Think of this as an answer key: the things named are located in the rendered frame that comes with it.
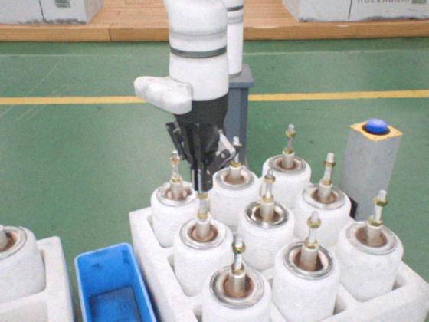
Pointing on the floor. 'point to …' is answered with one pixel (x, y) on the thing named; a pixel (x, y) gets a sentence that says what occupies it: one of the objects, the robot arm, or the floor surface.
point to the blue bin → (112, 286)
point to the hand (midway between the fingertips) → (201, 179)
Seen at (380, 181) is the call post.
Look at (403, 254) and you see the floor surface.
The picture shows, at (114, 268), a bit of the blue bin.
